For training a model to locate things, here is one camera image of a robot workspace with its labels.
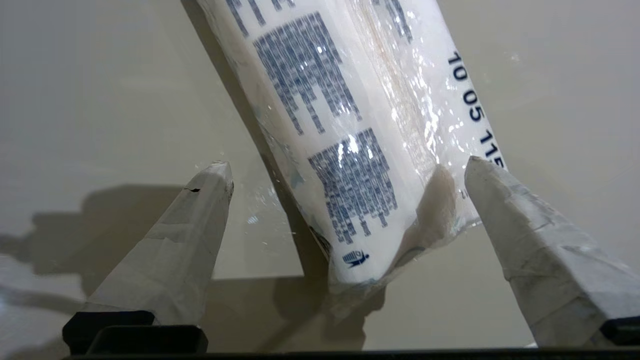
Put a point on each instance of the white tissue pack blue print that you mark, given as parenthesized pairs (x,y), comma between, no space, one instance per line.
(350,100)

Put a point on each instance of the white glossy low cabinet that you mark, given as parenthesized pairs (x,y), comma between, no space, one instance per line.
(100,100)

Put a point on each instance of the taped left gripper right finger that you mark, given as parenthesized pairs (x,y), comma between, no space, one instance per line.
(550,275)

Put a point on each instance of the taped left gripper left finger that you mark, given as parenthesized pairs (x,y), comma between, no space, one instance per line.
(175,250)

